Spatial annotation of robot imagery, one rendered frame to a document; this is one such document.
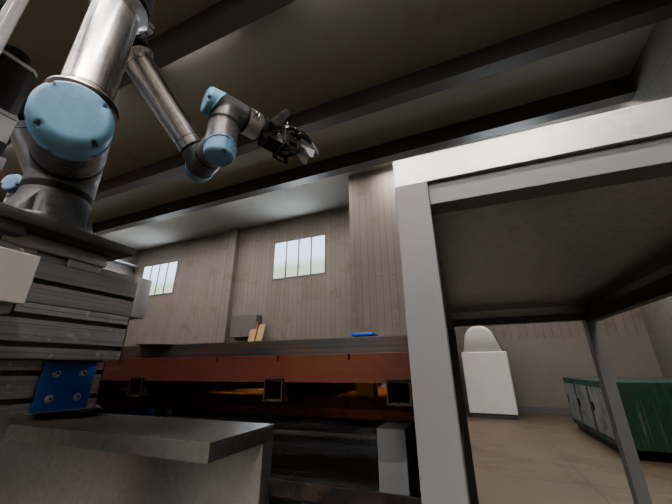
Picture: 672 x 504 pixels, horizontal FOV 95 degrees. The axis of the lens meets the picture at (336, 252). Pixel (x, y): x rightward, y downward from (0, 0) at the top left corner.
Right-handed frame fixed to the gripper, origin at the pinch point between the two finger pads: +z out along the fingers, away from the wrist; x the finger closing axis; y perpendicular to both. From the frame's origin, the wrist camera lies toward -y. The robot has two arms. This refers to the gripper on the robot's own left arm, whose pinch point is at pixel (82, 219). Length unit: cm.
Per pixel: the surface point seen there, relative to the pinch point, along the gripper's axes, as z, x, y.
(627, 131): -112, 148, 24
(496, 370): 415, 421, 13
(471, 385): 436, 386, 42
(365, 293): 463, 190, -101
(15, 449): -27, 35, 84
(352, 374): -65, 127, 51
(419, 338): -103, 130, 46
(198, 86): 240, -134, -342
